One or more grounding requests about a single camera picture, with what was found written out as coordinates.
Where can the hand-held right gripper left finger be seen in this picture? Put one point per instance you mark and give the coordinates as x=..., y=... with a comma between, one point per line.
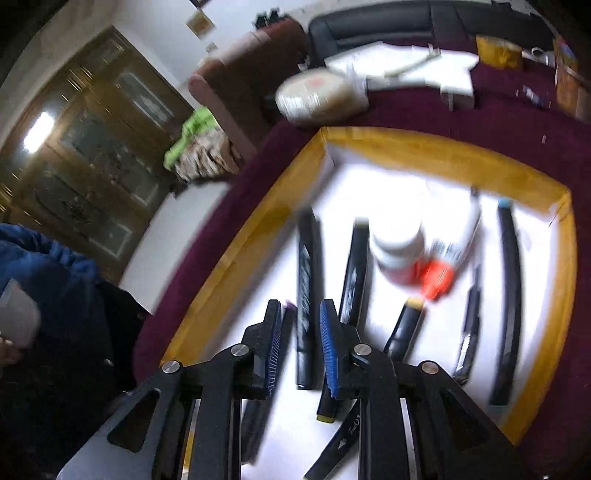
x=273, y=346

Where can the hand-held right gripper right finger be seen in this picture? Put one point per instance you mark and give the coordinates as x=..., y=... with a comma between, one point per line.
x=330, y=346

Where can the black marker green cap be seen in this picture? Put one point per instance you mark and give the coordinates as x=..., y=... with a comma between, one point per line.
x=308, y=277

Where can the black marker mauve cap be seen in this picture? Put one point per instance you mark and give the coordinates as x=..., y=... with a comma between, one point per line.
x=258, y=424

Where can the black marker pale yellow end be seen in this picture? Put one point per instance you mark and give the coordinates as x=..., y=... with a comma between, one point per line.
x=355, y=267

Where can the black marker white print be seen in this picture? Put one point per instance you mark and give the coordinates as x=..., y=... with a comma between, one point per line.
x=339, y=443

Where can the yellow taped foam box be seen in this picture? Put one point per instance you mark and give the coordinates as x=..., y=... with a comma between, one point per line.
x=258, y=230

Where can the clear black gel pen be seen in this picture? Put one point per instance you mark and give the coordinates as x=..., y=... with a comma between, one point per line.
x=470, y=323

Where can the white glue bottle orange cap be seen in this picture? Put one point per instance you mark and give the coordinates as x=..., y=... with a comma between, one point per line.
x=455, y=240

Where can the black marker teal cap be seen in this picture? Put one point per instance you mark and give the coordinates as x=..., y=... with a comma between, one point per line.
x=508, y=300

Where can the person's left hand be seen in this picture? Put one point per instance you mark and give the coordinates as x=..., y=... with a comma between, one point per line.
x=8, y=351

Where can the person's blue jacket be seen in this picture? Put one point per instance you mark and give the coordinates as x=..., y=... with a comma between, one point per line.
x=60, y=277

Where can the person in blue jacket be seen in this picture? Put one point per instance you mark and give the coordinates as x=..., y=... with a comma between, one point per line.
x=69, y=392

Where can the wooden glass door cabinet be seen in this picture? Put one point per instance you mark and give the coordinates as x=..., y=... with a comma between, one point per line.
x=92, y=152

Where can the beige patterned cloth pile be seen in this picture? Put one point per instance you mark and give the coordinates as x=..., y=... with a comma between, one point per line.
x=205, y=157

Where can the green cloth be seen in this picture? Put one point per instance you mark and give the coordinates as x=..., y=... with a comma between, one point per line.
x=189, y=134

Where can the round plastic wrapped bundle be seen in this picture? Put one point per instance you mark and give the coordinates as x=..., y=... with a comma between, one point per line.
x=314, y=97

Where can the brown armchair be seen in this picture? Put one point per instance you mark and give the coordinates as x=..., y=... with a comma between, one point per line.
x=240, y=78

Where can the white power adapter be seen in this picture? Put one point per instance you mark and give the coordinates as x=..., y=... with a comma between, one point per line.
x=459, y=90

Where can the white paper sheet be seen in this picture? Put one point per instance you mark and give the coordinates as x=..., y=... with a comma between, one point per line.
x=397, y=62

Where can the small black object on armchair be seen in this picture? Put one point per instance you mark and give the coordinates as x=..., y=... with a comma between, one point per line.
x=270, y=21

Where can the black leather sofa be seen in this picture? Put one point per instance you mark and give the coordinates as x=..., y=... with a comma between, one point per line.
x=378, y=23

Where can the clear jar orange label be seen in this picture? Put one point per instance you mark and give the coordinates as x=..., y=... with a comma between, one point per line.
x=568, y=83

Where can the framed wall picture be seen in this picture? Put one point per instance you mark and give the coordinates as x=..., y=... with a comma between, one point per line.
x=199, y=2

